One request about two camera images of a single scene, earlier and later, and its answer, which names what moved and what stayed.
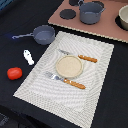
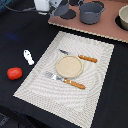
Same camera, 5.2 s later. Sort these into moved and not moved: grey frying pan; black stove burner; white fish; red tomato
Moved: grey frying pan
Not moved: white fish; black stove burner; red tomato
